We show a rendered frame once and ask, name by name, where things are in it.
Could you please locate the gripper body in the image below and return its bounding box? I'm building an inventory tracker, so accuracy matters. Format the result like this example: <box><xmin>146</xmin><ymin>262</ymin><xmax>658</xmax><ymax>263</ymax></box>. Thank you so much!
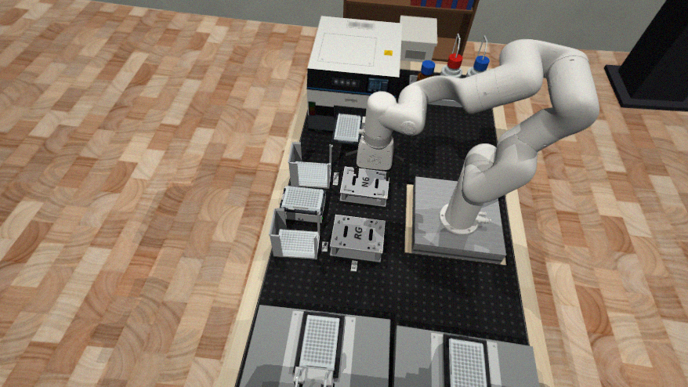
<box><xmin>357</xmin><ymin>135</ymin><xmax>394</xmax><ymax>170</ymax></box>

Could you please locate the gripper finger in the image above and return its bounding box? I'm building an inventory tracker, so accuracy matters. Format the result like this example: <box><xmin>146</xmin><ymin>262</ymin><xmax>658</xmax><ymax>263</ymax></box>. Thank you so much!
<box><xmin>345</xmin><ymin>150</ymin><xmax>359</xmax><ymax>178</ymax></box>
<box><xmin>386</xmin><ymin>154</ymin><xmax>404</xmax><ymax>181</ymax></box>

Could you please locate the red bottle cap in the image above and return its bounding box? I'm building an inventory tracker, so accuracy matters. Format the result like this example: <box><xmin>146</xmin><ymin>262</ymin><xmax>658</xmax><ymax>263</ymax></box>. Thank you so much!
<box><xmin>447</xmin><ymin>53</ymin><xmax>463</xmax><ymax>67</ymax></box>

